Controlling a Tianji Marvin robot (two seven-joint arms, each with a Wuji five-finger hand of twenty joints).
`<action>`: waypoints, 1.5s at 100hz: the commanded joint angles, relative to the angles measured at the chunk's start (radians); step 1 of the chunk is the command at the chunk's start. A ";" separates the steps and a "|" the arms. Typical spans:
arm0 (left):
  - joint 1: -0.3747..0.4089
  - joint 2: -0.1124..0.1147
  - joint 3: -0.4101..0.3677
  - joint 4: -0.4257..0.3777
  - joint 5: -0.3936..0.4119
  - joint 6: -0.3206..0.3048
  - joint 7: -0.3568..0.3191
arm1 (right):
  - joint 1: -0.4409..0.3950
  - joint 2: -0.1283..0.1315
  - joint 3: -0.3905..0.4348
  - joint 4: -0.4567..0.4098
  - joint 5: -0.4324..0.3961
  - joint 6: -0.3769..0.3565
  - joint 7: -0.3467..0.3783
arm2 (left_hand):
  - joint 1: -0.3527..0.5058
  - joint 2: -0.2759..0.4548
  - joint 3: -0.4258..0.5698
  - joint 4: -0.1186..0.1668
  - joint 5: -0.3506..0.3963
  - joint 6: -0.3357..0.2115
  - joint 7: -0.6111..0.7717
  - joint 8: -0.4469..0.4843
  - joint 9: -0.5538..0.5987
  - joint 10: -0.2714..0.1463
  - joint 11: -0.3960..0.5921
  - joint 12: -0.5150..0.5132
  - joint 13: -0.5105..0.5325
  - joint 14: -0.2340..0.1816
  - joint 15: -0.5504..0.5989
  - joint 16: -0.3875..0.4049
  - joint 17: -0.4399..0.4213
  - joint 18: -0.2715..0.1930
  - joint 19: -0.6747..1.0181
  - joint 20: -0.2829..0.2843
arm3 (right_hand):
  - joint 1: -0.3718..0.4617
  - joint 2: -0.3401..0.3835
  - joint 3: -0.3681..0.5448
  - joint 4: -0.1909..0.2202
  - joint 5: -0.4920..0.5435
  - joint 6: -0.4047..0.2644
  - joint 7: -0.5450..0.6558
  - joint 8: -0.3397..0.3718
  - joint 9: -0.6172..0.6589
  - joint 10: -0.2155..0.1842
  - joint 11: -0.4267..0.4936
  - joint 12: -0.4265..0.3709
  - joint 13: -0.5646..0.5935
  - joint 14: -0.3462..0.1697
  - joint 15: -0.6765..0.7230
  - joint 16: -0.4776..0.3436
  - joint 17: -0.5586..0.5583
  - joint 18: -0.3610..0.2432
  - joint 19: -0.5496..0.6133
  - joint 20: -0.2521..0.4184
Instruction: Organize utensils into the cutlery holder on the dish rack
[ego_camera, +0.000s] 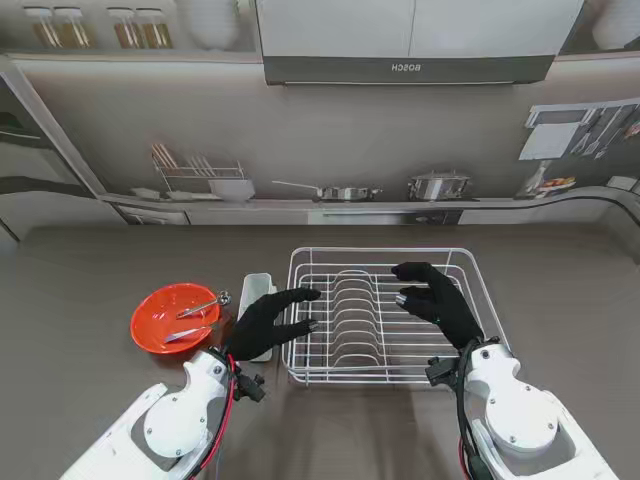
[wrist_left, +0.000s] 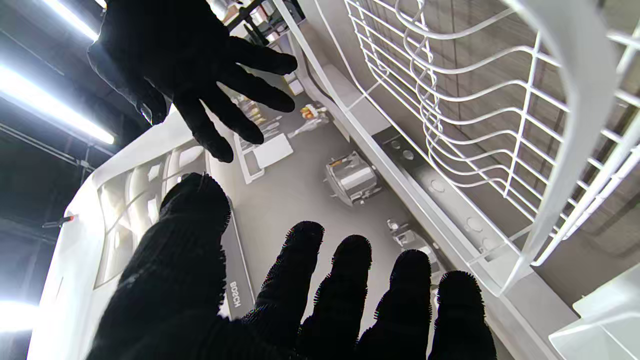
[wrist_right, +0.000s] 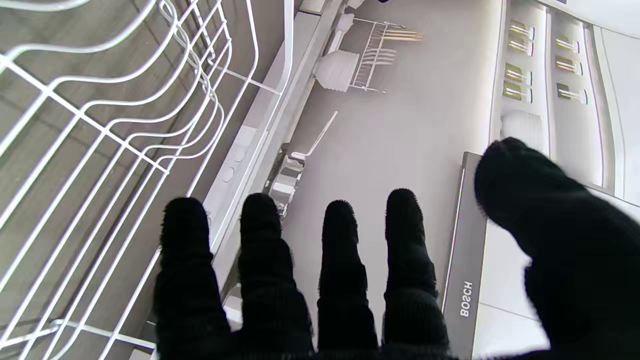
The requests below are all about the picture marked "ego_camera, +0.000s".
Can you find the white plastic utensil holder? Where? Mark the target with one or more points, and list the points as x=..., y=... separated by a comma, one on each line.
x=257, y=285

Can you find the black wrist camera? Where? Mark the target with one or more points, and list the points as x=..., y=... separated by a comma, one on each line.
x=250, y=387
x=440, y=372

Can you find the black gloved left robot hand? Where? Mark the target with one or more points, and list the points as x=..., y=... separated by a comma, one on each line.
x=260, y=327

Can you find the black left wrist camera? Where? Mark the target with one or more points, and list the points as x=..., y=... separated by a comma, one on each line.
x=250, y=387

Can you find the steel fork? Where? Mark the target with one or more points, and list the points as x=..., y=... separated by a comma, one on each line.
x=187, y=333

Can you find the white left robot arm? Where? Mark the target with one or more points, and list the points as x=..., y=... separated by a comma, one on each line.
x=175, y=425

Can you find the orange plastic bowl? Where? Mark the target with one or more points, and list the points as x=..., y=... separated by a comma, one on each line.
x=155, y=320

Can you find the printed kitchen scene backdrop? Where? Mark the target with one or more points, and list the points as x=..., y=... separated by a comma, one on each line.
x=350, y=130

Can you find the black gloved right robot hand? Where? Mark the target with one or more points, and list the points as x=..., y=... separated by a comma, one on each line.
x=447, y=310

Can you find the steel measuring scoop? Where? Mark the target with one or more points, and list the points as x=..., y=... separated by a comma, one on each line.
x=224, y=299

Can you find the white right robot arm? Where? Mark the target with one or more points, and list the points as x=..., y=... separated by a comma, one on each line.
x=515, y=415

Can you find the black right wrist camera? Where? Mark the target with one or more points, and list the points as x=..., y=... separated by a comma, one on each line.
x=440, y=372

